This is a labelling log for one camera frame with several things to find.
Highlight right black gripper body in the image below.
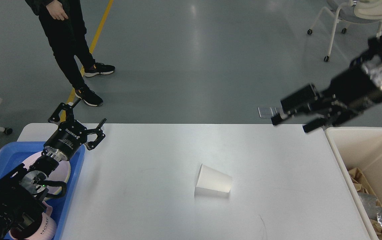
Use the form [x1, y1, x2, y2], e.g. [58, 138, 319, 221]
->
[322, 64, 382, 126]

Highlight brown paper ball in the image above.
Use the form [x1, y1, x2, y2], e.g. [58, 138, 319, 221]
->
[370, 219, 382, 240]

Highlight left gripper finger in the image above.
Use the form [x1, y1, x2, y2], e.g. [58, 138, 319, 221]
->
[84, 118, 107, 151]
[48, 98, 81, 124]

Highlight paper bag in bin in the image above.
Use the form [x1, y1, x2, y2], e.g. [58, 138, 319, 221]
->
[348, 168, 382, 207]

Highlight clear floor plate left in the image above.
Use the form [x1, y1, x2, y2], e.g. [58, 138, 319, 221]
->
[258, 107, 276, 118]

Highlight pink mug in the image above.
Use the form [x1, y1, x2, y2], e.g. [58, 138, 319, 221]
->
[8, 201, 57, 240]

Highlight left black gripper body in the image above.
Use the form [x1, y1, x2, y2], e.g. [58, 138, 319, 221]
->
[43, 121, 87, 162]

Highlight person in dark sweater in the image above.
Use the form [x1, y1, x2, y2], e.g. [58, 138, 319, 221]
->
[26, 0, 115, 107]

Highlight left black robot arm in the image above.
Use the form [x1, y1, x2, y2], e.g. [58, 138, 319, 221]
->
[0, 100, 107, 240]

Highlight far white chair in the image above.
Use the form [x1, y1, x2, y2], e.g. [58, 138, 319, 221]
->
[307, 0, 382, 62]

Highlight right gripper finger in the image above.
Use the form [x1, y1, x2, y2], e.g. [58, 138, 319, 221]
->
[271, 83, 325, 126]
[303, 113, 336, 133]

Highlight person's right hand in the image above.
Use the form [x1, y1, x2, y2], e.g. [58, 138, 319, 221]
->
[46, 0, 69, 20]

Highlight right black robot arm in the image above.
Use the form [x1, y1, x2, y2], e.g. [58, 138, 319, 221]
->
[271, 35, 382, 133]

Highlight blue plastic tray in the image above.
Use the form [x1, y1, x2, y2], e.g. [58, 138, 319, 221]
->
[0, 142, 86, 240]

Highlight white paper cup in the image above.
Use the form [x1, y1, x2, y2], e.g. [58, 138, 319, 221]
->
[195, 164, 233, 193]

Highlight beige plastic bin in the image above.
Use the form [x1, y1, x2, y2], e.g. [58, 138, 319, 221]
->
[325, 127, 382, 240]

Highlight pink plate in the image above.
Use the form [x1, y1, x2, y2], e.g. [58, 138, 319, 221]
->
[19, 151, 71, 195]

